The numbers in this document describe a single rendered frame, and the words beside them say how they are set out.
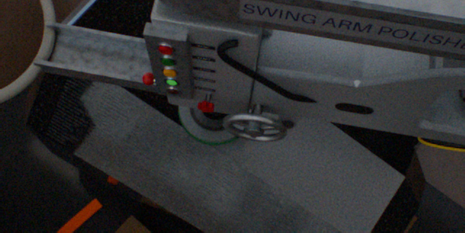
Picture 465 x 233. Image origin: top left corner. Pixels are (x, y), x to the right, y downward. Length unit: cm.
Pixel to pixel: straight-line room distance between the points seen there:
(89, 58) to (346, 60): 69
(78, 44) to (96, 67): 8
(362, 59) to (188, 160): 75
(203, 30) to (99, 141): 93
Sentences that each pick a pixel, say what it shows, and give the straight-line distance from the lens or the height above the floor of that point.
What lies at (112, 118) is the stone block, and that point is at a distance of 181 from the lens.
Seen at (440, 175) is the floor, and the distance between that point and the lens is 268.
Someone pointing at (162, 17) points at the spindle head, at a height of 154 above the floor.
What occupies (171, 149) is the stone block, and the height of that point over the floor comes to 76.
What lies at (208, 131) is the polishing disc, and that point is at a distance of 162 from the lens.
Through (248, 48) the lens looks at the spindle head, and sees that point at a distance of 103.
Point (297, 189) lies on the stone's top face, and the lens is 165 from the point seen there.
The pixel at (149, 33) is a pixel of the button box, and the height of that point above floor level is 151.
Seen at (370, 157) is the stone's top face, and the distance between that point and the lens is 172.
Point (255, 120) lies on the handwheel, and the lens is 122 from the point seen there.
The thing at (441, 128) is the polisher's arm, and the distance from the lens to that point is 135.
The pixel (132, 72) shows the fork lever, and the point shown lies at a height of 108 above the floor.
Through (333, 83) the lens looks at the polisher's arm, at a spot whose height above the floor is 138.
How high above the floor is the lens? 241
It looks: 69 degrees down
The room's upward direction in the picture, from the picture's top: 4 degrees clockwise
